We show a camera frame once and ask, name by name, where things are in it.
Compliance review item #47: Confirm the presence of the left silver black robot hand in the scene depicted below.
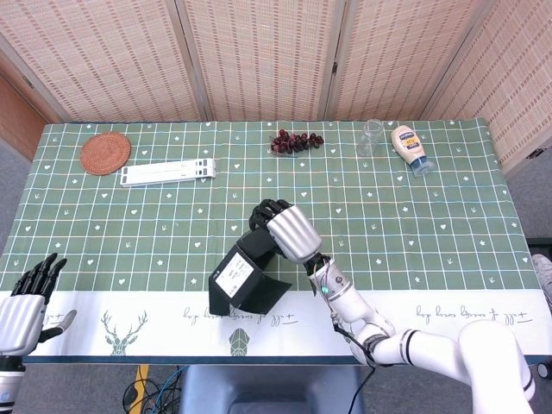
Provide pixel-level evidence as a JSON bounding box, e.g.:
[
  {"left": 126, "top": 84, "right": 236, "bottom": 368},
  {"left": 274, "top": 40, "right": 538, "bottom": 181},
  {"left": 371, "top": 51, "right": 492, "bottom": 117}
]
[{"left": 0, "top": 252, "right": 78, "bottom": 357}]

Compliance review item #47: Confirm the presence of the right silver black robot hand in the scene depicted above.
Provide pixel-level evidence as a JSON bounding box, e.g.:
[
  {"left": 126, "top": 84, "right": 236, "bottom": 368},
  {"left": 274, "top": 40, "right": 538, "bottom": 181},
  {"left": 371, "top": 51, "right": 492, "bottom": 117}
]
[{"left": 248, "top": 198, "right": 323, "bottom": 264}]

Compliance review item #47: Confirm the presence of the black cardboard box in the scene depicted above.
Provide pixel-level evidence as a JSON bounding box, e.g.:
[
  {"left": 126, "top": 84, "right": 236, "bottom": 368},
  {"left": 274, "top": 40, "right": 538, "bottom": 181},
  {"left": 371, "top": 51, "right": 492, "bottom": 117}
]
[{"left": 207, "top": 228, "right": 293, "bottom": 318}]

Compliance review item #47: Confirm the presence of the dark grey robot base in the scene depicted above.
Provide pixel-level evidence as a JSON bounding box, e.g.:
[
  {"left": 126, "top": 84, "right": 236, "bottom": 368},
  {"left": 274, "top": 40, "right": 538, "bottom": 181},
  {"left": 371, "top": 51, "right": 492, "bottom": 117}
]
[{"left": 179, "top": 365, "right": 366, "bottom": 414}]

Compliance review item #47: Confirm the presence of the dark red grape bunch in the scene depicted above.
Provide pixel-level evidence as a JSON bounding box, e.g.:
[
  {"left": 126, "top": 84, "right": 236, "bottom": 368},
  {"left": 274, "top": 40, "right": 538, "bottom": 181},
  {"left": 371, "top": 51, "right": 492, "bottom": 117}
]
[{"left": 270, "top": 128, "right": 325, "bottom": 157}]

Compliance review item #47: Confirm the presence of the green checked deer tablecloth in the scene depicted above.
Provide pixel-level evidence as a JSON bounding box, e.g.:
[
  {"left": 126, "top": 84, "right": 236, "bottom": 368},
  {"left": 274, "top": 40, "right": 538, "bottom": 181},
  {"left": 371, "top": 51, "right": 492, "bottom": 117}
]
[{"left": 0, "top": 118, "right": 552, "bottom": 367}]

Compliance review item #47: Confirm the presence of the clear glass jar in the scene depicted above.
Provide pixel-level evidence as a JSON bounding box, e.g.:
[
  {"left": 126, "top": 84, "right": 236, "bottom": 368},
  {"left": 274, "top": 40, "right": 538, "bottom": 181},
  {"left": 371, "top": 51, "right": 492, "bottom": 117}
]
[{"left": 355, "top": 119, "right": 385, "bottom": 158}]

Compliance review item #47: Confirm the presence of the white folded stand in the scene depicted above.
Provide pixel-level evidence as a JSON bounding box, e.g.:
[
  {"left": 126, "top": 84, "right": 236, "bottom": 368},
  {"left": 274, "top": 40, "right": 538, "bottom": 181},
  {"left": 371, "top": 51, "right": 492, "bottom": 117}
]
[{"left": 120, "top": 158, "right": 217, "bottom": 188}]

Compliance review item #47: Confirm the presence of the mayonnaise squeeze bottle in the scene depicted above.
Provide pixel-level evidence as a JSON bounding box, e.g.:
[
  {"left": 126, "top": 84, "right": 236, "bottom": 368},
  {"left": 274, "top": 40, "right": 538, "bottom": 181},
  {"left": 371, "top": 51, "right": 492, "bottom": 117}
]
[{"left": 390, "top": 123, "right": 436, "bottom": 177}]

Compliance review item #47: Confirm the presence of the woven bamboo folding screen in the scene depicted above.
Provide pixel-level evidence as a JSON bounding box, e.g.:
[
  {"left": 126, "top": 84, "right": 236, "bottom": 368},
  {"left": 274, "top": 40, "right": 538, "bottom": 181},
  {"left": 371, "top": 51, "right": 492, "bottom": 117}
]
[{"left": 0, "top": 0, "right": 552, "bottom": 178}]

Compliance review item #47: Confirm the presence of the round woven rattan coaster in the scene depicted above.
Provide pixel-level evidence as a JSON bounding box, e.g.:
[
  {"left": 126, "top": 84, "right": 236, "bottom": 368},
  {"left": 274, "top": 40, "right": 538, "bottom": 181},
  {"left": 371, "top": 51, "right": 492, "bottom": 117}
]
[{"left": 78, "top": 132, "right": 132, "bottom": 176}]

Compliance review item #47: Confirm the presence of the grey white shoe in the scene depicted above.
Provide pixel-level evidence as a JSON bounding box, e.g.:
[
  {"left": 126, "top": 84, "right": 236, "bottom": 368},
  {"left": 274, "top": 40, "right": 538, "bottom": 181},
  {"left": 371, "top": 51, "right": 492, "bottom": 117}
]
[{"left": 530, "top": 253, "right": 552, "bottom": 305}]

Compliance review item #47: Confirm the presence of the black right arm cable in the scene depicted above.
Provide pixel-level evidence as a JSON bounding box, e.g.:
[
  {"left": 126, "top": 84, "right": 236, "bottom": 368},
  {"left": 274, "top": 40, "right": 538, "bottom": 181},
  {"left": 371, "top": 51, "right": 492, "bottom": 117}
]
[{"left": 331, "top": 314, "right": 392, "bottom": 414}]

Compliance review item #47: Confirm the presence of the black floor cable bundle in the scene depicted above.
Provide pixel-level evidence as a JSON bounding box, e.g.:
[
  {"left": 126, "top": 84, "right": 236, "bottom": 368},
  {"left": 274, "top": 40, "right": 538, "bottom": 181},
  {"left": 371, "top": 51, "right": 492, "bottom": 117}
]
[{"left": 122, "top": 366, "right": 191, "bottom": 414}]

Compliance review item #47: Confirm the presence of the blue floor cable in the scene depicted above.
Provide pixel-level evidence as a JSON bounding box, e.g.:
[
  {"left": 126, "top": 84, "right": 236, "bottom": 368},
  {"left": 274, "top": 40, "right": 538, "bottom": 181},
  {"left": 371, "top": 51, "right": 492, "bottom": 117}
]
[{"left": 153, "top": 366, "right": 186, "bottom": 414}]

